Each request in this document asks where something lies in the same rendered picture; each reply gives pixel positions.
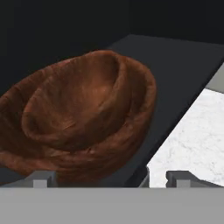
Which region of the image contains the large brown wooden bowl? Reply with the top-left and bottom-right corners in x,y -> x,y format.
0,49 -> 158,188

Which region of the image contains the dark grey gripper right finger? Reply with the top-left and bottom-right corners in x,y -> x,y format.
164,170 -> 224,189

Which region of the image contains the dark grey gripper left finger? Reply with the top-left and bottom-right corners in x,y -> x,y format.
0,170 -> 59,189

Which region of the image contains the small brown wooden bowl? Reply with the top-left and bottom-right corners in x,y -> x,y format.
21,50 -> 133,152

